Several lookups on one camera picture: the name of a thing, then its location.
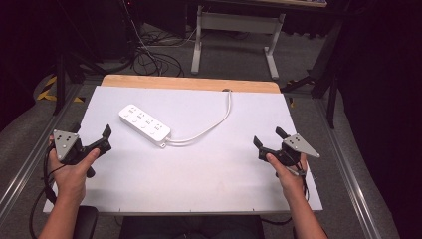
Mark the black chair armrest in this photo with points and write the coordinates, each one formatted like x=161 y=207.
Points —
x=87 y=223

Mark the white power strip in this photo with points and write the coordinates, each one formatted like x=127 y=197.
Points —
x=143 y=124

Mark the person's left hand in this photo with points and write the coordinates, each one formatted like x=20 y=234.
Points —
x=69 y=181

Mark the white metal table frame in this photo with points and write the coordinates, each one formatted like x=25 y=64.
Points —
x=239 y=22

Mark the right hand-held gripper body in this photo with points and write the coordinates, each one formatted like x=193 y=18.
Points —
x=293 y=149

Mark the yellow and black floor tape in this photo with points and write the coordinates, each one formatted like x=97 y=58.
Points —
x=49 y=81

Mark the black metal stand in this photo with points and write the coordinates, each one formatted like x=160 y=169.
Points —
x=331 y=99
x=60 y=87

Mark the person's right hand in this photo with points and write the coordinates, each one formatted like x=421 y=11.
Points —
x=290 y=181

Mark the aluminium rail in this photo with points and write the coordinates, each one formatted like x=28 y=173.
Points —
x=20 y=176
x=352 y=190

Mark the white table board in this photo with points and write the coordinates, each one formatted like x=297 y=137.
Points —
x=199 y=176

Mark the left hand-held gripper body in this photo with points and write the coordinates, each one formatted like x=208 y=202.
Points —
x=66 y=142

